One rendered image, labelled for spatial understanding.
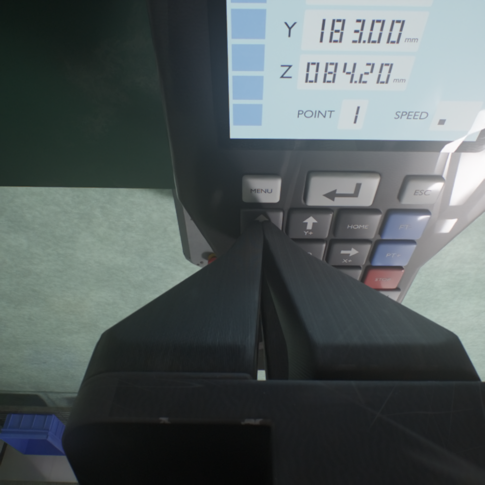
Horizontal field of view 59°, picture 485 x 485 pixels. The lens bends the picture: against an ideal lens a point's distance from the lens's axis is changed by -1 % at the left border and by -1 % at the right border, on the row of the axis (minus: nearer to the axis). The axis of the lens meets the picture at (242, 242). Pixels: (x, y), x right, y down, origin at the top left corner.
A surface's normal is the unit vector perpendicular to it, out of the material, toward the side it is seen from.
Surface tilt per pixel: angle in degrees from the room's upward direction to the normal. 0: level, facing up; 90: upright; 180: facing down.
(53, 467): 90
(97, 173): 0
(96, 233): 0
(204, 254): 0
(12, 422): 90
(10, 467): 90
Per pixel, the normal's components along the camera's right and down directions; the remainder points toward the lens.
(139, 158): -0.01, 0.77
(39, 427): 0.01, -0.64
